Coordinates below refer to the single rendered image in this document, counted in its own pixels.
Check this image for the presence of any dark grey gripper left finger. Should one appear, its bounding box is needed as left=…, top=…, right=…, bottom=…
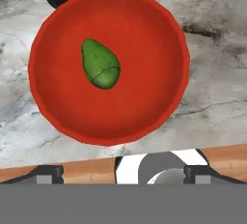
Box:
left=8, top=164, right=65, bottom=185

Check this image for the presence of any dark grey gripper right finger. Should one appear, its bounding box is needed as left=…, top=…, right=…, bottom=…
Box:
left=183, top=164, right=247, bottom=185

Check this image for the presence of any red bowl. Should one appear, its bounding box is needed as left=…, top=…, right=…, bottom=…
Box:
left=27, top=0, right=191, bottom=148

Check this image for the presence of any green avocado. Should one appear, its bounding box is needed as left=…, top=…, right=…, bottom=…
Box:
left=80, top=38, right=122, bottom=91

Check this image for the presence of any white and grey round thing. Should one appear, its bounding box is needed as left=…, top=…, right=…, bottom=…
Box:
left=114, top=148, right=210, bottom=185

